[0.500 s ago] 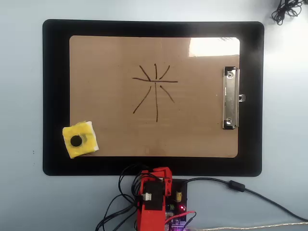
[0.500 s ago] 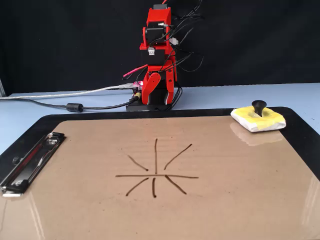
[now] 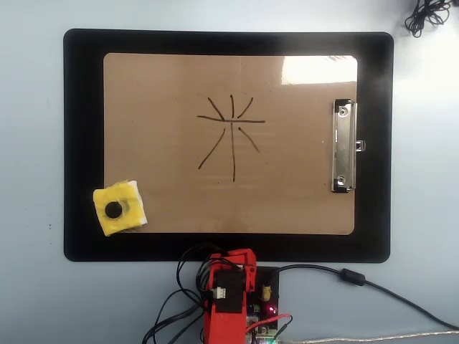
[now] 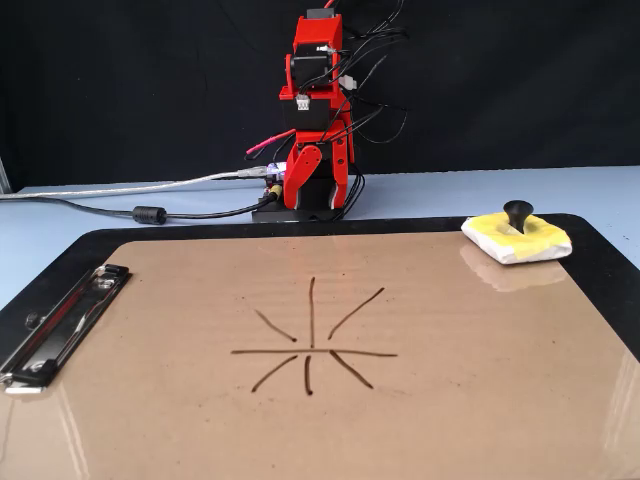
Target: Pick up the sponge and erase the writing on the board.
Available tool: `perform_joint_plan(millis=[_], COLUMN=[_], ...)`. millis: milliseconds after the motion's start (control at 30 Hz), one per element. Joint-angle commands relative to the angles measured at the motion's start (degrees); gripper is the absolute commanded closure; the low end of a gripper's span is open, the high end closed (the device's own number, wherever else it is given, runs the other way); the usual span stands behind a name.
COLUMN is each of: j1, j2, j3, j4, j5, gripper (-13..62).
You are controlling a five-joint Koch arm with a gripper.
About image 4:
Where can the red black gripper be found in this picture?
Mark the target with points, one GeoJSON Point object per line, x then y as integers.
{"type": "Point", "coordinates": [307, 115]}

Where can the yellow white sponge black knob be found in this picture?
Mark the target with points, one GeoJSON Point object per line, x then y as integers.
{"type": "Point", "coordinates": [540, 240]}

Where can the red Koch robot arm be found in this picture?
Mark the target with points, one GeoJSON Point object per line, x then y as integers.
{"type": "Point", "coordinates": [320, 30]}

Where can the motor controller circuit board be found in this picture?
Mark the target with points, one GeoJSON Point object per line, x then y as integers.
{"type": "Point", "coordinates": [272, 175]}

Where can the brown glossy board sheet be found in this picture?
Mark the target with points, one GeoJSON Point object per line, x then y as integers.
{"type": "Point", "coordinates": [450, 400]}

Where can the black clipboard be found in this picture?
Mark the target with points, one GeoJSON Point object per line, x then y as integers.
{"type": "Point", "coordinates": [350, 227]}

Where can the black backdrop cloth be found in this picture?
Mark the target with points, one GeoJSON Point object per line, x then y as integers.
{"type": "Point", "coordinates": [100, 75]}

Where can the metal clipboard clip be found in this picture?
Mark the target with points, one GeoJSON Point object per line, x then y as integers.
{"type": "Point", "coordinates": [65, 325]}

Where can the white metal bar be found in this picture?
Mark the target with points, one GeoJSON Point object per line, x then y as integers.
{"type": "Point", "coordinates": [4, 177]}

